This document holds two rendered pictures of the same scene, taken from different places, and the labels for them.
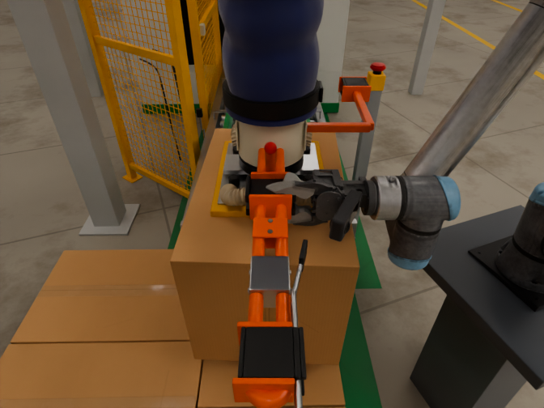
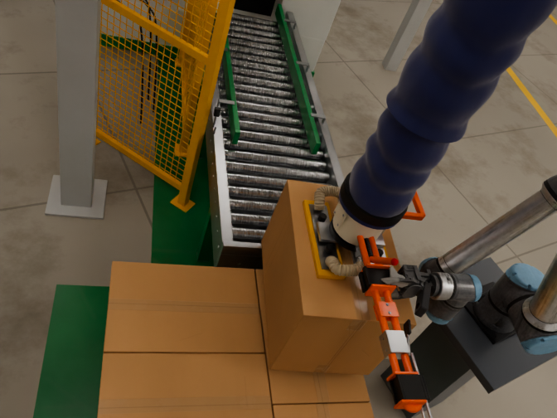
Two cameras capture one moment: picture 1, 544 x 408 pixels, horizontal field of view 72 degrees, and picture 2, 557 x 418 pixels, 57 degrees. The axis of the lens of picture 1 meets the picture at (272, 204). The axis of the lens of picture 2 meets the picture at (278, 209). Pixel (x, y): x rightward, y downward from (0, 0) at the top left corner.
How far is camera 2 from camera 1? 1.09 m
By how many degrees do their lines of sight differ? 19
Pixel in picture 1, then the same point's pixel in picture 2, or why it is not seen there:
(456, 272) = not seen: hidden behind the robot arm
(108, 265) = (162, 280)
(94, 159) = (90, 141)
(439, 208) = (470, 297)
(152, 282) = (207, 299)
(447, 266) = not seen: hidden behind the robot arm
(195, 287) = (307, 329)
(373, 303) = not seen: hidden behind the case
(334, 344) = (374, 363)
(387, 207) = (444, 295)
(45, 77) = (68, 58)
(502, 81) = (517, 229)
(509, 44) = (525, 211)
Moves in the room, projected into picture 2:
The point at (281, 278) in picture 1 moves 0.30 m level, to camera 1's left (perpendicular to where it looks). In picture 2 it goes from (404, 345) to (305, 342)
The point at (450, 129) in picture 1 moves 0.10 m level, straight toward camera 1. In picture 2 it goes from (481, 245) to (479, 264)
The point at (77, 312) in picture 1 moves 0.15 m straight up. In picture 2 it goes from (152, 325) to (156, 303)
